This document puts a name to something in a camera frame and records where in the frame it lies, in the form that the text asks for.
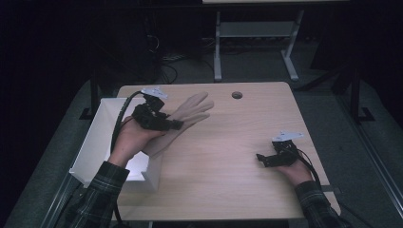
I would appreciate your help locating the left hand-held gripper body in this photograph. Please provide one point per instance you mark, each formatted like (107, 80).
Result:
(149, 117)

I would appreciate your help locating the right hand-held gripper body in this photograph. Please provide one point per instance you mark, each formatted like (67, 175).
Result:
(283, 156)

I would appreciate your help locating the beige fabric glove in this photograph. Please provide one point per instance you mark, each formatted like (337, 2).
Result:
(190, 109)

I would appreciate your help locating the white cardboard box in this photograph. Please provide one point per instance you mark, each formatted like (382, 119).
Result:
(95, 142)

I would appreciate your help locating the person's right hand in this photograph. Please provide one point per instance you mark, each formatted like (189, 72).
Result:
(296, 174)

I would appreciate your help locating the person's left hand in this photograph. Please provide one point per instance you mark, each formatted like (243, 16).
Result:
(131, 141)

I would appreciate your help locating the black metal stand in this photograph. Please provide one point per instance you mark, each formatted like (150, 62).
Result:
(356, 95)
(94, 95)

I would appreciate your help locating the aluminium rail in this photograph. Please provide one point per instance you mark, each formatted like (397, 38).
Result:
(55, 202)
(374, 158)

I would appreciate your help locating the grey metal desk frame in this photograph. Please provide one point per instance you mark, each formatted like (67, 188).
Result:
(256, 30)

